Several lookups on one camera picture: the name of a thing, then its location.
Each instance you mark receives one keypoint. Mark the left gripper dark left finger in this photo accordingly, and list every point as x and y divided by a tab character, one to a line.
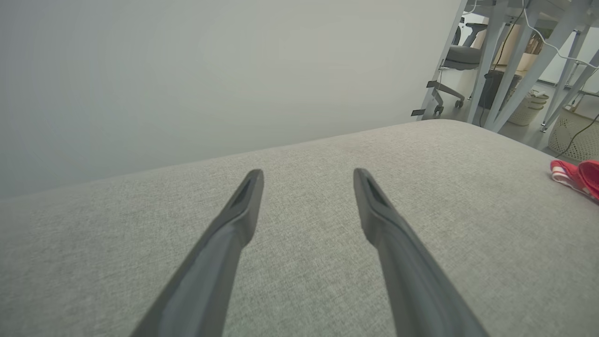
206	281

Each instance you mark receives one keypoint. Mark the red and white shirt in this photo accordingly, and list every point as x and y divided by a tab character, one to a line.
580	180

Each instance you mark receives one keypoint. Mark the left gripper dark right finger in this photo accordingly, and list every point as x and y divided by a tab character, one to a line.
407	276

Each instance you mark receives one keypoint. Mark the grey office chair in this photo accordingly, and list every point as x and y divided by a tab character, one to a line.
461	56

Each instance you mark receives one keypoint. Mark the large white laundry basket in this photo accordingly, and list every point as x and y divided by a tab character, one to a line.
573	135

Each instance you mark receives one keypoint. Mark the small white laundry basket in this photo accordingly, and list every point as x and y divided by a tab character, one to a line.
526	108

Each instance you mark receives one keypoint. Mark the white partition panel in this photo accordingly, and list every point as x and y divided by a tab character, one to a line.
187	70

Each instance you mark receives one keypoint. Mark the grey metal desk frame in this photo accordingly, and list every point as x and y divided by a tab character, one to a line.
496	47

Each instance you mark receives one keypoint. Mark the grey partition foot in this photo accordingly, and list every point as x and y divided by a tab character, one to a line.
428	100

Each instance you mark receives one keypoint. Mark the black bin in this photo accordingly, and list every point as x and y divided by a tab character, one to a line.
493	89

